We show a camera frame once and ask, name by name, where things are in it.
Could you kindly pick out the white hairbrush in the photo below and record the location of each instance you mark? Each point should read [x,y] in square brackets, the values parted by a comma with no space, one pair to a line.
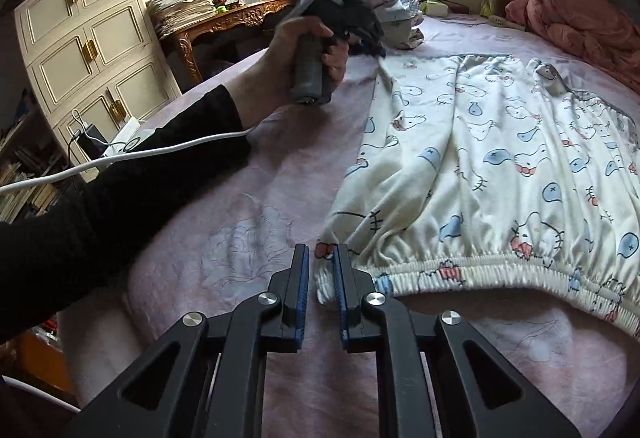
[505,23]

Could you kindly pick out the white cartoon print pants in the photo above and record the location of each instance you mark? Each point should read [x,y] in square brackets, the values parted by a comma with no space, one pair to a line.
[475,178]

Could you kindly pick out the person's left forearm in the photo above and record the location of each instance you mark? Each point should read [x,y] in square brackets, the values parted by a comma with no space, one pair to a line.
[100,218]

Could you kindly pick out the cream cabinet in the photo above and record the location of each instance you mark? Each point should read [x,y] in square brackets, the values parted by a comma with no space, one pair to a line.
[100,48]

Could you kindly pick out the pale blue printed garment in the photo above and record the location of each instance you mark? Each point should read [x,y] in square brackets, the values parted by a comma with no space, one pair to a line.
[402,5]

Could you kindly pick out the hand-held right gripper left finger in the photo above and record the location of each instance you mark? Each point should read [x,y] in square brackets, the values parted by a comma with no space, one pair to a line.
[301,278]

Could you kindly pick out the ornate wooden desk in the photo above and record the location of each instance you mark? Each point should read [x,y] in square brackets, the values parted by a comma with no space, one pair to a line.
[225,18]

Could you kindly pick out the person's left hand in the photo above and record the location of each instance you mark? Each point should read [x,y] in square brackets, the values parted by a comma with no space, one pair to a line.
[280,58]

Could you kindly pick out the bookshelf with books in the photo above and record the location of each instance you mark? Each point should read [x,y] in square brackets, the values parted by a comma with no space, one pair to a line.
[25,178]

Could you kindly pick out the stack of papers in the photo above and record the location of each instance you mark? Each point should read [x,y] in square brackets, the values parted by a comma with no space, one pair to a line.
[180,5]

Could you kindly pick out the pink bed sheet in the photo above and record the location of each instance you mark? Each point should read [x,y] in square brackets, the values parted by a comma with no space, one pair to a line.
[260,198]

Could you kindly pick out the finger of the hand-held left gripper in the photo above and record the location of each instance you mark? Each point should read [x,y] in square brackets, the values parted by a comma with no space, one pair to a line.
[369,49]

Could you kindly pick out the cream folded garment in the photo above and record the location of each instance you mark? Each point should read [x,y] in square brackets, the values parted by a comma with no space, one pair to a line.
[407,35]

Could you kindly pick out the green white packet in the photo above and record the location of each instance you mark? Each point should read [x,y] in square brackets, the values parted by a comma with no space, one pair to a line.
[435,8]

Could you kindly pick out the pink quilt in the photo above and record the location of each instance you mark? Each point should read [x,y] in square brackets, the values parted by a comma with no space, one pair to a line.
[575,28]

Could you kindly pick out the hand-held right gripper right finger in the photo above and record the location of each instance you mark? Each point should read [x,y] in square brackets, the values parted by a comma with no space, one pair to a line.
[341,288]

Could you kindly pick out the black power adapter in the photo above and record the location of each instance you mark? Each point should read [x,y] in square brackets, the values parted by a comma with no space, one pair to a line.
[90,143]

